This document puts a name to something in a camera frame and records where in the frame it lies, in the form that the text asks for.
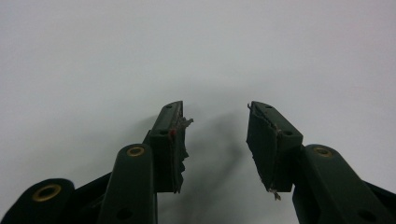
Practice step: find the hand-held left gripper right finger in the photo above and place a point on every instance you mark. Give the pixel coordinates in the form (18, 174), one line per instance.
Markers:
(274, 149)

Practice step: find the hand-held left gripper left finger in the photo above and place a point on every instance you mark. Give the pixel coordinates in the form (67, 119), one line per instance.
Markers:
(166, 146)

